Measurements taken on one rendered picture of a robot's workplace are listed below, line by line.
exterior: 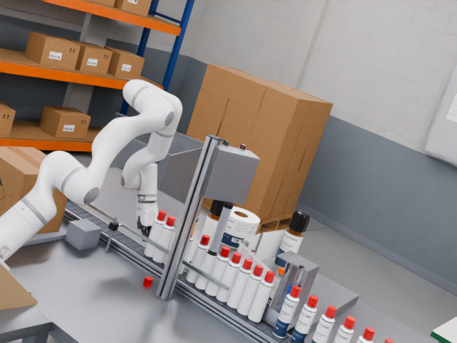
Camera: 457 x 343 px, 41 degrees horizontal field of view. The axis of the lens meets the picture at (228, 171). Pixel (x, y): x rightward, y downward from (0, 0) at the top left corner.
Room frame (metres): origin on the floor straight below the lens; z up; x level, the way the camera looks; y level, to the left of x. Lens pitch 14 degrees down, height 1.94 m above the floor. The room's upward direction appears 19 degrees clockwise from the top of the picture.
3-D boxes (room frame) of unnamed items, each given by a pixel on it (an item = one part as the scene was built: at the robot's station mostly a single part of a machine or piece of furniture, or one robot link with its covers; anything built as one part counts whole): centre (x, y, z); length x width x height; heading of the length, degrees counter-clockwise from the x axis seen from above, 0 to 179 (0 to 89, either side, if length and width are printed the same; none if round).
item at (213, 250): (2.17, -0.04, 1.18); 0.04 x 0.04 x 0.21
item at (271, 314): (2.21, -0.36, 1.01); 0.14 x 0.13 x 0.26; 61
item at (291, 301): (2.10, -0.37, 0.98); 0.05 x 0.05 x 0.20
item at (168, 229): (2.39, 0.16, 0.98); 0.05 x 0.05 x 0.20
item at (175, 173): (4.96, 0.63, 0.48); 0.89 x 0.63 x 0.96; 163
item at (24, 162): (2.40, 0.79, 0.99); 0.30 x 0.24 x 0.27; 56
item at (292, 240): (2.78, -0.39, 1.04); 0.09 x 0.09 x 0.29
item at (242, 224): (2.92, -0.13, 0.95); 0.20 x 0.20 x 0.14
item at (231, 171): (2.21, 0.00, 1.38); 0.17 x 0.10 x 0.19; 116
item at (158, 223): (2.42, 0.20, 0.98); 0.05 x 0.05 x 0.20
